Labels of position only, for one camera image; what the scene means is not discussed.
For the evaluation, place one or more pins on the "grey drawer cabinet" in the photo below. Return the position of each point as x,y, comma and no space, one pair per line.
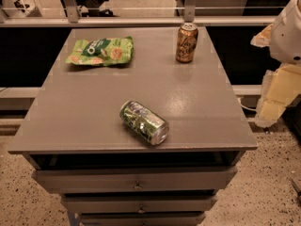
105,172

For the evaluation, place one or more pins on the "green soda can lying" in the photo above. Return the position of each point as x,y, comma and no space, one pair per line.
144,122

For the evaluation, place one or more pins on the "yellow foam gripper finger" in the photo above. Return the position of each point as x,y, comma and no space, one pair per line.
278,90

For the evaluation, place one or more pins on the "gold soda can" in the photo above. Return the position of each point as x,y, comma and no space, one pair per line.
186,42

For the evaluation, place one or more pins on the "metal railing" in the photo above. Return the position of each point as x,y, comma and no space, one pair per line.
48,13

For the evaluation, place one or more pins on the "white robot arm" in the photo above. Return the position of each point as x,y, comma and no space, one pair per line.
283,36

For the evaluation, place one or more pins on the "green rice chip bag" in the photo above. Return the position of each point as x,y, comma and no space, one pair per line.
102,52

